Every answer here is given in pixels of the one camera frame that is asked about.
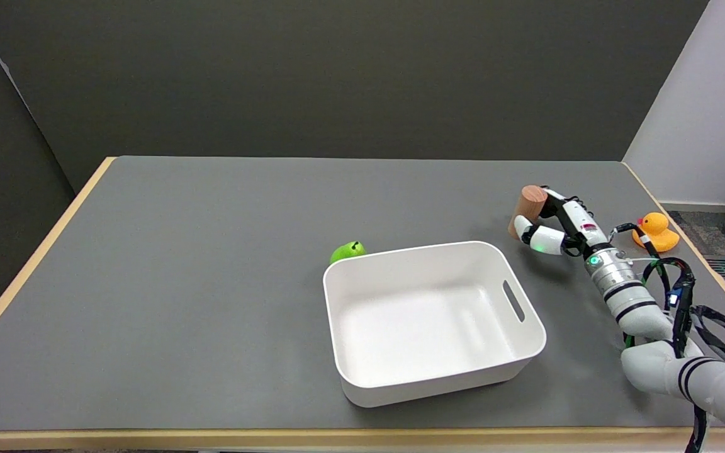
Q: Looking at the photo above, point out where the wooden cylinder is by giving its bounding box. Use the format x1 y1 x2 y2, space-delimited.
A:
508 184 549 240

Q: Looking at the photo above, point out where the white plastic bin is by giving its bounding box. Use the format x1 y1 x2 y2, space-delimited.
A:
323 240 548 408

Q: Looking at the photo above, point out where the green toy apple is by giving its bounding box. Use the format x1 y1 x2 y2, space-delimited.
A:
329 240 367 264

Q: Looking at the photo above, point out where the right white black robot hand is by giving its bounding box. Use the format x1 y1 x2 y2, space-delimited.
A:
513 186 610 258

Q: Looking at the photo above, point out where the yellow rubber duck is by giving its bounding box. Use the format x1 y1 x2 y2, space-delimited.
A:
631 212 680 253

